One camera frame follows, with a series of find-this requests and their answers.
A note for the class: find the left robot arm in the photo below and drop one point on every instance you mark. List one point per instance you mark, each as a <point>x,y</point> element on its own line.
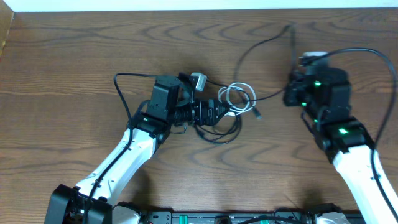
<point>173,103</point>

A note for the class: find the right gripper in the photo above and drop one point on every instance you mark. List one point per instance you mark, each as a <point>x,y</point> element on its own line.
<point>295,86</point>

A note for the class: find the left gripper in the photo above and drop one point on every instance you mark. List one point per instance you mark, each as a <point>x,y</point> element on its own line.
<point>201,107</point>

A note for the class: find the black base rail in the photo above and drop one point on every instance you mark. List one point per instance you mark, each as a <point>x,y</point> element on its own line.
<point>210,218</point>

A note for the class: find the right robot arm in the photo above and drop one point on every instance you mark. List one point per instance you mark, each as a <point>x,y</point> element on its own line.
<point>324,94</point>

